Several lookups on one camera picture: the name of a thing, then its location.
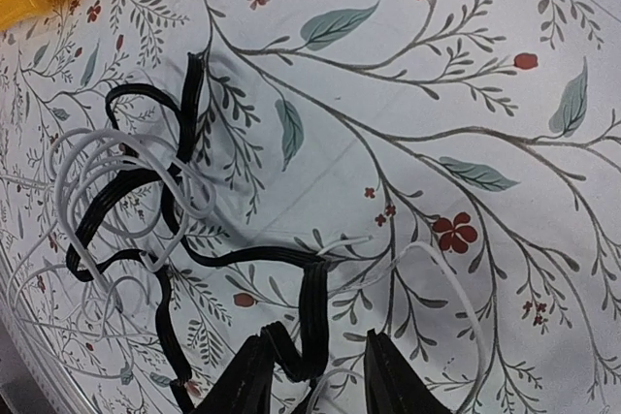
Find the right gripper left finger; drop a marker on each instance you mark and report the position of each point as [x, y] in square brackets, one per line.
[245, 386]

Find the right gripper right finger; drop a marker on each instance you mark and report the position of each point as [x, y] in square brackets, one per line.
[391, 384]

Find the floral table cloth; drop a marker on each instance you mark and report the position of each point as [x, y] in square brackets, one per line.
[456, 162]

